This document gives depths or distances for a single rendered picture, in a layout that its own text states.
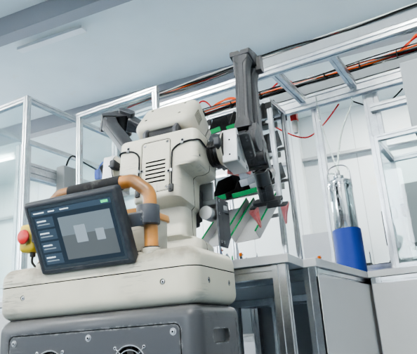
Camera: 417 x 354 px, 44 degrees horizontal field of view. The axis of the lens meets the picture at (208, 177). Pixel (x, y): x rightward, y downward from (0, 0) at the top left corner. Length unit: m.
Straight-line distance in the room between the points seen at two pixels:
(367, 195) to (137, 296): 9.98
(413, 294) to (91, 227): 1.71
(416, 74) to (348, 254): 1.01
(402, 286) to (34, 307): 1.73
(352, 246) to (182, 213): 1.49
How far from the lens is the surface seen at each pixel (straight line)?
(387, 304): 2.57
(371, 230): 10.86
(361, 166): 11.15
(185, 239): 1.55
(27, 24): 7.73
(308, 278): 1.90
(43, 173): 3.39
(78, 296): 1.24
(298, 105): 3.52
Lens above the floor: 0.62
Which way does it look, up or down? 17 degrees up
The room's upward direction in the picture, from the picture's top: 4 degrees counter-clockwise
